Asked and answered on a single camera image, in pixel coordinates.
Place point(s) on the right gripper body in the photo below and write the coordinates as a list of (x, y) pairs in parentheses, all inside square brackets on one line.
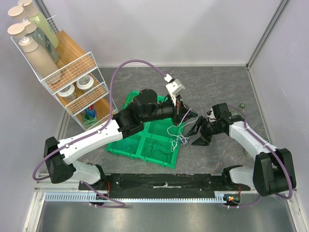
[(206, 127)]

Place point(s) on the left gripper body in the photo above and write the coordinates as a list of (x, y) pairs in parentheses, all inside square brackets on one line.
[(177, 110)]

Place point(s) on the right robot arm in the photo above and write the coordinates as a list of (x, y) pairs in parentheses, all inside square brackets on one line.
[(273, 171)]

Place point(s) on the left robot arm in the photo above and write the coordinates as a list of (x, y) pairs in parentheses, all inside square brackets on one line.
[(61, 157)]

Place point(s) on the green compartment tray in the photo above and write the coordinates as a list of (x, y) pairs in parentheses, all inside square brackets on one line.
[(149, 145)]

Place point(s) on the paper cup with lid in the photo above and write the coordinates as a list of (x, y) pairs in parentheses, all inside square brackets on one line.
[(68, 93), (85, 83)]

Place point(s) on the wooden shelf board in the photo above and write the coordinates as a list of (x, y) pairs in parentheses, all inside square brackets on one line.
[(75, 63)]

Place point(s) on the beige pump bottle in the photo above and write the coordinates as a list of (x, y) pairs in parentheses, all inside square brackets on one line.
[(40, 60)]

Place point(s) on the light green bottle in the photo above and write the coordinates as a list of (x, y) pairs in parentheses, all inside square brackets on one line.
[(27, 11)]

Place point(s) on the dark green pump bottle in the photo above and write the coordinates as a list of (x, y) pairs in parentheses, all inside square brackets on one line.
[(43, 41)]

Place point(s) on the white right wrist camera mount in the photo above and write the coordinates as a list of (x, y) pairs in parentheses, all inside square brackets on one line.
[(210, 116)]

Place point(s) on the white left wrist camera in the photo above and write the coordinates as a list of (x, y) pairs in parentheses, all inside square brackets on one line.
[(173, 86)]

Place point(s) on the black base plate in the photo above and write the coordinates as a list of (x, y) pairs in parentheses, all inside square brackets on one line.
[(120, 182)]

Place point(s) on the white wire shelf rack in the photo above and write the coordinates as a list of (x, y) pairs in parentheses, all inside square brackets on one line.
[(88, 118)]

